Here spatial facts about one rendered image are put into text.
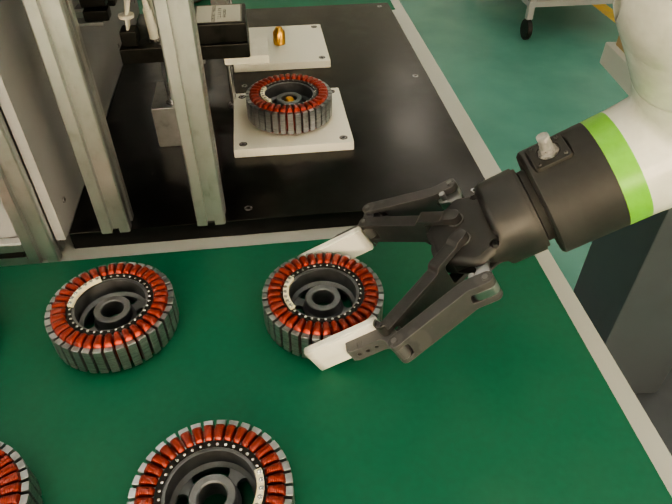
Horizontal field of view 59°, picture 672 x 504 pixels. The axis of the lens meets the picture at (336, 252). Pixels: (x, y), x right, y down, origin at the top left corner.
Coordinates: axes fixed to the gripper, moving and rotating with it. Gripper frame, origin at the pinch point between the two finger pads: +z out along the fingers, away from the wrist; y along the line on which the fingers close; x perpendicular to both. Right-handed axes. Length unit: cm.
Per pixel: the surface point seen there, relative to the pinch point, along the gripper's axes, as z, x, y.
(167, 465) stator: 10.0, -7.3, 16.1
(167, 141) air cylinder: 15.4, -9.6, -28.7
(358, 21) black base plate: -9, 6, -69
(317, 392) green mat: 2.2, 1.1, 8.6
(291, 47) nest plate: 1, -2, -55
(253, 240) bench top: 7.4, -1.6, -12.0
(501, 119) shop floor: -31, 107, -166
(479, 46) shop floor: -40, 112, -236
